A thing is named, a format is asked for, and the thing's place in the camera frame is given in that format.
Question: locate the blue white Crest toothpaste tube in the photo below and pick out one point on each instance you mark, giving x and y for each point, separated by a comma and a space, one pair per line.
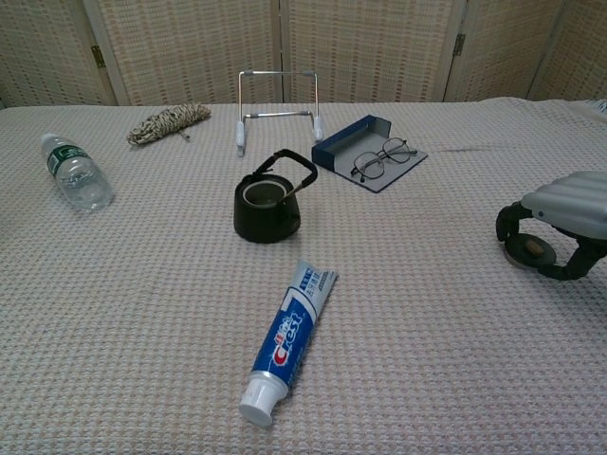
284, 341

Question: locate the beige waffle tablecloth with fringe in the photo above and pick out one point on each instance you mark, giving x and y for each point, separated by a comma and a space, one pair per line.
427, 355

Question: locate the thin-framed eyeglasses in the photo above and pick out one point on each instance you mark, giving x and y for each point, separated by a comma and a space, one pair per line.
380, 152

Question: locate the open blue glasses case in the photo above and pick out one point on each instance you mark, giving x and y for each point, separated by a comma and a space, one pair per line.
332, 154

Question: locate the woven folding screen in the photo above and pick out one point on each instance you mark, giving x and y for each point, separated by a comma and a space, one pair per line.
189, 47

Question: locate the clear water bottle green label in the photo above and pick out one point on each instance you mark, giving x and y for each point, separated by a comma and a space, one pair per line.
78, 175

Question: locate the small black round disc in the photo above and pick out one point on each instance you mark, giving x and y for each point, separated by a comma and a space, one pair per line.
519, 252

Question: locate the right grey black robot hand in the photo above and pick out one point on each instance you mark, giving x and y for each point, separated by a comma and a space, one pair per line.
574, 204

